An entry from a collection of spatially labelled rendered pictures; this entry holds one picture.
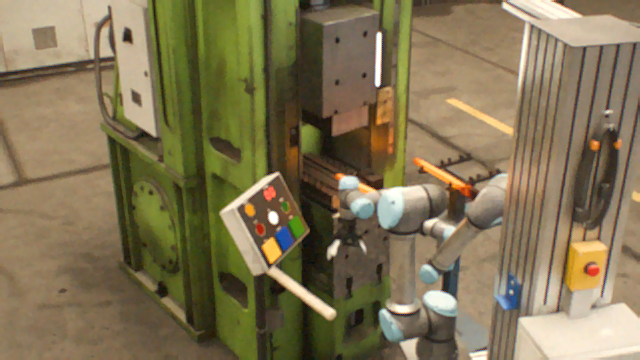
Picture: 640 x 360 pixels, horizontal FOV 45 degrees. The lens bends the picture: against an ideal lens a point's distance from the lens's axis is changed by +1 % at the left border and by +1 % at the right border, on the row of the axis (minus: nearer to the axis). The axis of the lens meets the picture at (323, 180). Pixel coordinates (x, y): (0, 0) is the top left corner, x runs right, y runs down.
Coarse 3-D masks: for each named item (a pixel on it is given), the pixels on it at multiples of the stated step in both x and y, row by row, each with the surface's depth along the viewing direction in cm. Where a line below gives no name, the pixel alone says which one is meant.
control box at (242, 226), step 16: (272, 176) 312; (256, 192) 300; (288, 192) 316; (240, 208) 290; (256, 208) 297; (272, 208) 305; (240, 224) 290; (256, 224) 295; (272, 224) 302; (304, 224) 318; (240, 240) 293; (256, 240) 292; (256, 256) 293; (256, 272) 296
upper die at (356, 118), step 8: (304, 112) 342; (344, 112) 330; (352, 112) 333; (360, 112) 336; (304, 120) 343; (312, 120) 339; (320, 120) 334; (328, 120) 329; (336, 120) 328; (344, 120) 331; (352, 120) 334; (360, 120) 338; (320, 128) 335; (328, 128) 331; (336, 128) 330; (344, 128) 333; (352, 128) 336
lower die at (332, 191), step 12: (312, 156) 378; (312, 168) 366; (336, 168) 366; (312, 180) 357; (324, 180) 355; (336, 180) 354; (360, 180) 355; (312, 192) 355; (324, 192) 347; (336, 192) 346; (336, 204) 347
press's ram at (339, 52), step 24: (336, 0) 340; (312, 24) 311; (336, 24) 310; (360, 24) 318; (312, 48) 315; (336, 48) 314; (360, 48) 322; (312, 72) 320; (336, 72) 319; (360, 72) 327; (312, 96) 325; (336, 96) 323; (360, 96) 332
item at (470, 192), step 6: (414, 162) 375; (420, 162) 372; (426, 168) 368; (432, 168) 366; (438, 174) 361; (444, 174) 360; (444, 180) 358; (450, 180) 355; (456, 180) 354; (456, 186) 352; (462, 186) 348; (468, 186) 346; (462, 192) 348; (468, 192) 347; (474, 192) 342; (474, 198) 344
